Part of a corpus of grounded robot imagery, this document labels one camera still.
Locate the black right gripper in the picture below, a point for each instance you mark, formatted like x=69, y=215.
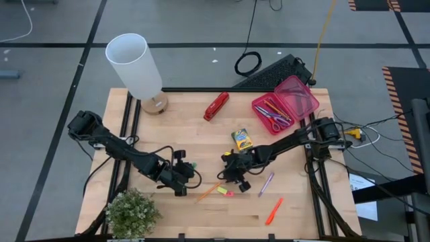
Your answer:
x=243, y=164

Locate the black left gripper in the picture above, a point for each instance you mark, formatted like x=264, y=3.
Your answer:
x=174, y=174

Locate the yellow eraser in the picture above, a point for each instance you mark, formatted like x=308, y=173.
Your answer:
x=222, y=190

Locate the purple pen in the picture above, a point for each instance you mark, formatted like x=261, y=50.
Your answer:
x=266, y=184

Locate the orange pencil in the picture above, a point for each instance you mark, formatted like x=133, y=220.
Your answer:
x=208, y=192
x=273, y=109

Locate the yellow green crayon box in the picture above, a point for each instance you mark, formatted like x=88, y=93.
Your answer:
x=242, y=138

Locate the orange marker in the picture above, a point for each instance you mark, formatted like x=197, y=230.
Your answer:
x=274, y=211

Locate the pink plastic pencil case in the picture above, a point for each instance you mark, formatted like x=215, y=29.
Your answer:
x=295, y=97

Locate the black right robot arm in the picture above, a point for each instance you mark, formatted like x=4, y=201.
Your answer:
x=295, y=139

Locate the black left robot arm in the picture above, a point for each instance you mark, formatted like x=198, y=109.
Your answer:
x=117, y=149

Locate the potted green plant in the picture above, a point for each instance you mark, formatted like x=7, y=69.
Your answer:
x=132, y=213

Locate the red stapler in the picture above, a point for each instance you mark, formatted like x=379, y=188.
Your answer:
x=216, y=106

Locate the black keyboard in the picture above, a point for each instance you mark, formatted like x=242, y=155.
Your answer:
x=268, y=75

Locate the white shade table lamp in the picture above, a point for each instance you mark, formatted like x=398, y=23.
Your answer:
x=134, y=65

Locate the yellow power plug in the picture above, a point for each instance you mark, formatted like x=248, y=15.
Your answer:
x=354, y=133

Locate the white paper sheet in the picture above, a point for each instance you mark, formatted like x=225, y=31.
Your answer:
x=366, y=210

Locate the black metal beam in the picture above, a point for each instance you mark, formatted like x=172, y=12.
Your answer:
x=386, y=190

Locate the black striped edge floor mat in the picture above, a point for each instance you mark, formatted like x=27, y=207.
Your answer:
x=376, y=4
x=408, y=87

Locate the gray floor bar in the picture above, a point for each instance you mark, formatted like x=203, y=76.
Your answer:
x=8, y=74

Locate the black aluminium table frame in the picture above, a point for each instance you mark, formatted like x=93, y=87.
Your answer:
x=129, y=107

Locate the gray metal post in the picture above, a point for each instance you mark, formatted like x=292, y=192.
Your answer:
x=421, y=151

